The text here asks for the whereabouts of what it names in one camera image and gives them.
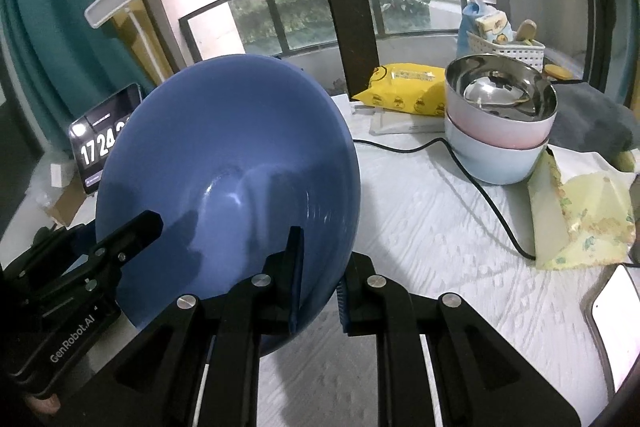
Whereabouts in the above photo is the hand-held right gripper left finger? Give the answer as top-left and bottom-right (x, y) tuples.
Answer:
(50, 227), (306, 427)

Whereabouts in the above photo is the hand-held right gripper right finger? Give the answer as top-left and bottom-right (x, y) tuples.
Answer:
(336, 252), (583, 427)

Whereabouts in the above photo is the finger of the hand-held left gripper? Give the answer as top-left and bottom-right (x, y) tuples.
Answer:
(92, 209), (164, 265)

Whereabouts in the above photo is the person's left hand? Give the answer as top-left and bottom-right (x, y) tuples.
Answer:
(25, 394), (62, 416)

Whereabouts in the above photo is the cardboard box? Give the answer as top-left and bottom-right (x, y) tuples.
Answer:
(47, 177), (96, 228)

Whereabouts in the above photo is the tablet with clock display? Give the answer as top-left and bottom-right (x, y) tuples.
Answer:
(68, 83), (143, 195)

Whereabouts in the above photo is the white flat packet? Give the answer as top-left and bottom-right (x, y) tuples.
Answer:
(352, 104), (448, 135)

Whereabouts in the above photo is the light blue bowl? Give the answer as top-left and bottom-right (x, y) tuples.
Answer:
(445, 114), (548, 185)

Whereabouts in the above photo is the yellow wipes packet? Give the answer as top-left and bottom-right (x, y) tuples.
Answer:
(352, 63), (448, 118)

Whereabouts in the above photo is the teal curtain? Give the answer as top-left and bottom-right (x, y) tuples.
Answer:
(0, 0), (156, 158)

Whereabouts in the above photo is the pink steel-lined bowl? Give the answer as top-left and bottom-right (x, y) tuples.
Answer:
(444, 54), (558, 150)

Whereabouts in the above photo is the yellow-green tissue pack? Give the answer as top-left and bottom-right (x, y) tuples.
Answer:
(527, 147), (638, 270)

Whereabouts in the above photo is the black balcony railing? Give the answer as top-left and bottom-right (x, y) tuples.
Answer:
(179, 0), (486, 62)

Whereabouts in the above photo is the smartphone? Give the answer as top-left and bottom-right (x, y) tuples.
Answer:
(580, 264), (640, 398)

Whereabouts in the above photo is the white plastic basket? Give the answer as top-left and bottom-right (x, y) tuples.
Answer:
(467, 29), (546, 70)

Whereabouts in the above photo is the blue packet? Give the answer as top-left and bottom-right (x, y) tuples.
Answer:
(460, 2), (501, 58)

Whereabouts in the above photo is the grey cloth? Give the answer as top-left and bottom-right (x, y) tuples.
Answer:
(542, 82), (640, 158)

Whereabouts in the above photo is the printed cream packet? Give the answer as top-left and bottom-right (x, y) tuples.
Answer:
(475, 12), (513, 45)

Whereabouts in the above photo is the black cable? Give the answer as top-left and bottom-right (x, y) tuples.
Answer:
(354, 138), (538, 260)

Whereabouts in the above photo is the black window frame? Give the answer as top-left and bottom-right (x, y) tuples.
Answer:
(300, 0), (631, 108)

